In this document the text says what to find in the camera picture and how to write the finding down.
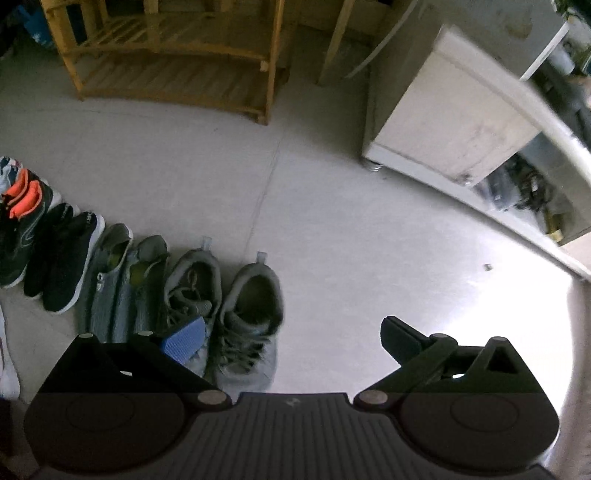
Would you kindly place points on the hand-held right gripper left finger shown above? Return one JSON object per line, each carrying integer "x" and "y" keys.
{"x": 184, "y": 341}

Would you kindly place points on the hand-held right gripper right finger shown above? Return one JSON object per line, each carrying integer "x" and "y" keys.
{"x": 397, "y": 337}

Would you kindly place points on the grey mesh sneaker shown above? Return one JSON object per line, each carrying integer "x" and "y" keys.
{"x": 194, "y": 277}
{"x": 249, "y": 350}

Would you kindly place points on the grey slip-on shoe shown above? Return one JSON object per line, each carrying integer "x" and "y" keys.
{"x": 138, "y": 281}
{"x": 106, "y": 277}

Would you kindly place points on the black slip-on shoe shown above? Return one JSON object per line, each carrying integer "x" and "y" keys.
{"x": 69, "y": 263}
{"x": 44, "y": 244}

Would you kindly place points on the black and orange sneaker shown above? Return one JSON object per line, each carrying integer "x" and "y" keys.
{"x": 18, "y": 249}
{"x": 21, "y": 184}

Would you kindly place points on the wooden shoe rack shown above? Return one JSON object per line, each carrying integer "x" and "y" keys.
{"x": 175, "y": 81}

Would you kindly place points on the white cabinet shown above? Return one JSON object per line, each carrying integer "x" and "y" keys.
{"x": 438, "y": 115}

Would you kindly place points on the white shelf unit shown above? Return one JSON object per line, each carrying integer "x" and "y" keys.
{"x": 570, "y": 152}

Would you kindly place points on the white pipe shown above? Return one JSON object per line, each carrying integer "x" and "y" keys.
{"x": 369, "y": 60}

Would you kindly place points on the blue tote bag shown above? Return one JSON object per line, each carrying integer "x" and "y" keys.
{"x": 37, "y": 27}

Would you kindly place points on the green potted plant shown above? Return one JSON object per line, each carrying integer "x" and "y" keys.
{"x": 575, "y": 11}

